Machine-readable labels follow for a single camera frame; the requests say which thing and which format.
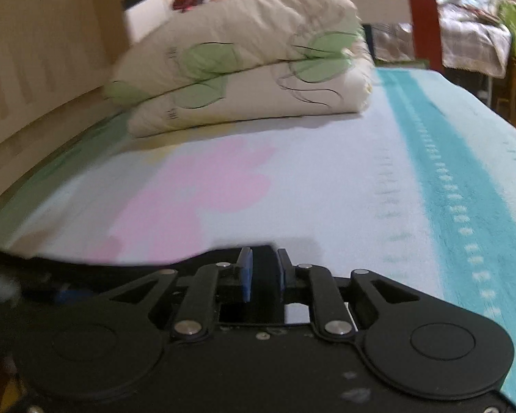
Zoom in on wooden bed headboard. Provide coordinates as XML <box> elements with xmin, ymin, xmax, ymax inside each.
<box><xmin>0</xmin><ymin>0</ymin><xmax>132</xmax><ymax>218</ymax></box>

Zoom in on flower printed bed blanket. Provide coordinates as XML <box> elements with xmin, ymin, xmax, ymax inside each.
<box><xmin>0</xmin><ymin>66</ymin><xmax>516</xmax><ymax>413</ymax></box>

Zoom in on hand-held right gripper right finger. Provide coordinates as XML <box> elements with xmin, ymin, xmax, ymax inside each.
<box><xmin>276</xmin><ymin>247</ymin><xmax>420</xmax><ymax>339</ymax></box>

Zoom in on leaf printed folded quilt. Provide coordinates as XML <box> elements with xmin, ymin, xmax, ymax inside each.
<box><xmin>102</xmin><ymin>0</ymin><xmax>376</xmax><ymax>139</ymax></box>

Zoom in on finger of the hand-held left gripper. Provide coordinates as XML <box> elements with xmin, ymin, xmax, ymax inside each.
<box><xmin>19</xmin><ymin>279</ymin><xmax>97</xmax><ymax>307</ymax></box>

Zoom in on bed with crumpled bedding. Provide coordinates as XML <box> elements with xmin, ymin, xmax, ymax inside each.
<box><xmin>359</xmin><ymin>0</ymin><xmax>514</xmax><ymax>79</ymax></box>

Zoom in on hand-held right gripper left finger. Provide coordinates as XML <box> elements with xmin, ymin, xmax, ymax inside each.
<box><xmin>112</xmin><ymin>246</ymin><xmax>254</xmax><ymax>340</ymax></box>

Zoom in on red-brown wooden post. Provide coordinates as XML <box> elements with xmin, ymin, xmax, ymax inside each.
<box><xmin>408</xmin><ymin>0</ymin><xmax>444</xmax><ymax>73</ymax></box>

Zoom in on black pants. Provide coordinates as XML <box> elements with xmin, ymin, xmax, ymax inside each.
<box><xmin>0</xmin><ymin>243</ymin><xmax>284</xmax><ymax>324</ymax></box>

